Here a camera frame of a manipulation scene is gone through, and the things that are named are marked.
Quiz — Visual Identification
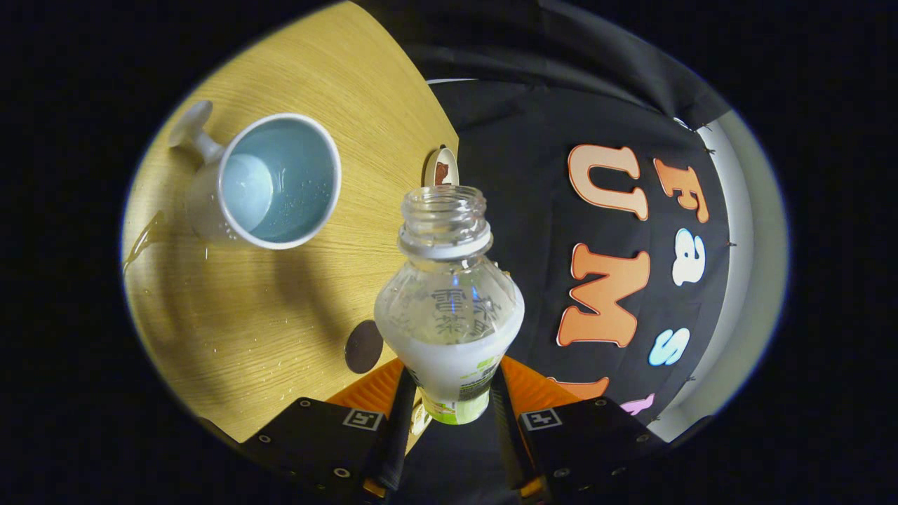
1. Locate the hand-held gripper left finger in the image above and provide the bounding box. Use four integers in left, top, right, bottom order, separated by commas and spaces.
242, 358, 419, 501

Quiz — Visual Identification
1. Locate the white cup with blue inside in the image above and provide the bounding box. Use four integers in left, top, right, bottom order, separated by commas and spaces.
167, 100, 343, 250

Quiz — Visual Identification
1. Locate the spilled liquid puddle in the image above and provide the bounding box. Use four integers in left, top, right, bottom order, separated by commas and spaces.
123, 210, 169, 274

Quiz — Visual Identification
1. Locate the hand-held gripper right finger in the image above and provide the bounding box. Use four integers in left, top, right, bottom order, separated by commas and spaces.
491, 355, 668, 503

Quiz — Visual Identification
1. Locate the white round plate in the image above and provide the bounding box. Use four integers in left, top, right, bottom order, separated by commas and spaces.
424, 146, 460, 188

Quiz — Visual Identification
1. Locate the wooden table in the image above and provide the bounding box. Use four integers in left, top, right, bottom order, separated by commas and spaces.
122, 0, 460, 444

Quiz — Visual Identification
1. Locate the dark round coaster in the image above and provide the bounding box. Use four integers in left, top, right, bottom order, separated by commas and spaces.
344, 320, 384, 374

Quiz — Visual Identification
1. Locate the clear plastic juice bottle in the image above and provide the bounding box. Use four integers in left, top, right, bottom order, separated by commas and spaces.
374, 185, 525, 426

